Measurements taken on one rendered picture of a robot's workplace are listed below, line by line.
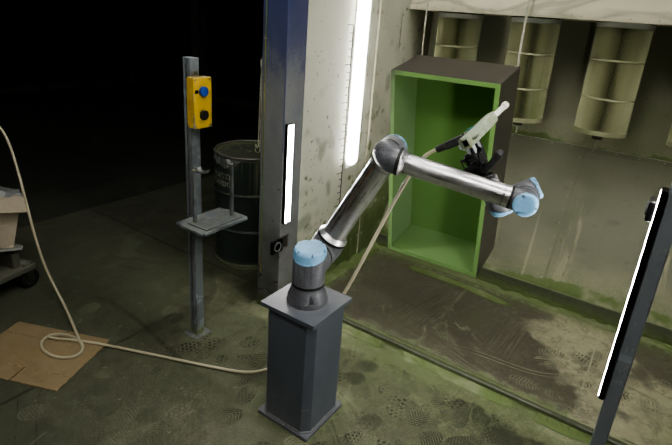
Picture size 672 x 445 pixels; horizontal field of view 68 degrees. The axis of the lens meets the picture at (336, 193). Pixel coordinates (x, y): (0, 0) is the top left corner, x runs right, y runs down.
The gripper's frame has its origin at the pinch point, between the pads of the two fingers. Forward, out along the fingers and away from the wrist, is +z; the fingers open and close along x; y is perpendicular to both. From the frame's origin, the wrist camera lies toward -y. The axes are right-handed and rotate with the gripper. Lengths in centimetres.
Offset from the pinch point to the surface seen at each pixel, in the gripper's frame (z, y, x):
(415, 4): 65, 87, 183
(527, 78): -19, 33, 179
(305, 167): 5, 133, 43
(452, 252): -89, 85, 75
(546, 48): -5, 16, 187
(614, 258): -152, 18, 147
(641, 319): -79, -38, -19
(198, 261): -9, 168, -36
